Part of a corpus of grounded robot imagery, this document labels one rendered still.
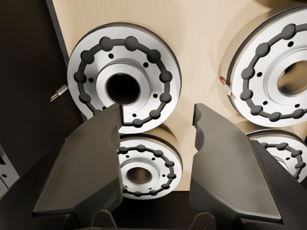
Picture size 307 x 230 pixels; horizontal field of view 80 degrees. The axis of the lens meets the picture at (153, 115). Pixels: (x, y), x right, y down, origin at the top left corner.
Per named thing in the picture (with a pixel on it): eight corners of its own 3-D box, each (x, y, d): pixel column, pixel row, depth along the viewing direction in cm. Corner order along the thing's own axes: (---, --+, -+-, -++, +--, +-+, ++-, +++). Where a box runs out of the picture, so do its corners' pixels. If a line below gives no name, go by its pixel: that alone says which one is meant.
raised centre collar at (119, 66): (91, 60, 15) (89, 62, 15) (150, 59, 15) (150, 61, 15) (101, 111, 18) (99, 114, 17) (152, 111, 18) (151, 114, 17)
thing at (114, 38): (55, 26, 15) (51, 26, 14) (183, 23, 14) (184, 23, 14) (82, 130, 20) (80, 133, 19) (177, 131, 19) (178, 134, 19)
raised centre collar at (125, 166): (113, 159, 21) (112, 163, 20) (156, 154, 20) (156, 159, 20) (124, 187, 23) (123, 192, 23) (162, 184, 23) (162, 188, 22)
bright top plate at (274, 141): (223, 133, 19) (224, 136, 19) (325, 132, 19) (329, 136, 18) (211, 195, 24) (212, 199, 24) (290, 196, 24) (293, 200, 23)
